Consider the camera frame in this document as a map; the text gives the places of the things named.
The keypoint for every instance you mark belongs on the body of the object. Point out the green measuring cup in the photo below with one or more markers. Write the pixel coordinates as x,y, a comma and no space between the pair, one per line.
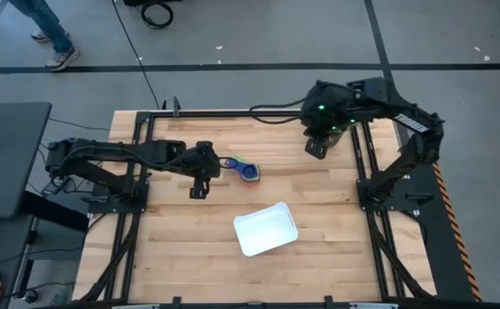
241,159

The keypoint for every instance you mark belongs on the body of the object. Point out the person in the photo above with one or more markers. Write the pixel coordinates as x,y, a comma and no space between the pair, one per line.
48,21

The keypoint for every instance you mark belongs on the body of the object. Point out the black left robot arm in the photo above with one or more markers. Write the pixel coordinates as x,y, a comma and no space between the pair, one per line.
116,154

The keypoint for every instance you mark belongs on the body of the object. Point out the black equipment box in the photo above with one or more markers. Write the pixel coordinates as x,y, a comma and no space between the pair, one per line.
138,2

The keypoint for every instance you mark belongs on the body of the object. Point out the black hazard-striped floor mat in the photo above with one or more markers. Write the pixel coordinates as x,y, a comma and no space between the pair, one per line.
442,240

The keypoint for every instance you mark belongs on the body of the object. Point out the white plastic basket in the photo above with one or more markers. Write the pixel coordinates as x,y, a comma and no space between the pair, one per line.
266,229

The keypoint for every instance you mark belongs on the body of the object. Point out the small navy measuring cup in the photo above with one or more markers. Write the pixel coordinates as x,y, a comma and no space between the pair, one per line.
246,171

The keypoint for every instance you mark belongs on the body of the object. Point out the grey side table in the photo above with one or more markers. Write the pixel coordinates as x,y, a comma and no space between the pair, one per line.
1,249

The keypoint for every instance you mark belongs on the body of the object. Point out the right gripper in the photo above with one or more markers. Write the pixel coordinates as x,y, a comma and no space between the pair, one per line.
331,107

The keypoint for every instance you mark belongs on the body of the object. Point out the dark grey desk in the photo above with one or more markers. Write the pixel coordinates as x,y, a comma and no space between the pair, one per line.
9,163

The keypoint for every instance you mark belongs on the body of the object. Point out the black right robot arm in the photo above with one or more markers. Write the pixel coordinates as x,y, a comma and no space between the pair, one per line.
417,124

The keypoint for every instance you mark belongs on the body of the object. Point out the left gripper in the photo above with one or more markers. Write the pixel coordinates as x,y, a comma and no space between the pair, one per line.
202,163

